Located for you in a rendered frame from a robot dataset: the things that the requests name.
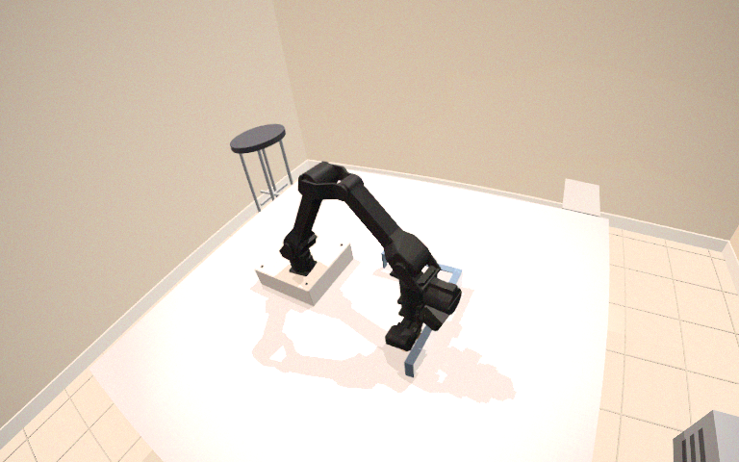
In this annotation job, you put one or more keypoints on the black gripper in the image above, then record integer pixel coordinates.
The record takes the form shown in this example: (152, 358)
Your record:
(405, 333)

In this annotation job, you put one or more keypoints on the clear l-shaped low wall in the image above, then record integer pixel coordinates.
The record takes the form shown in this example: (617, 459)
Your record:
(443, 275)

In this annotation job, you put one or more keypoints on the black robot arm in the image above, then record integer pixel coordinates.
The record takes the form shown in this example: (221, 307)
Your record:
(404, 252)

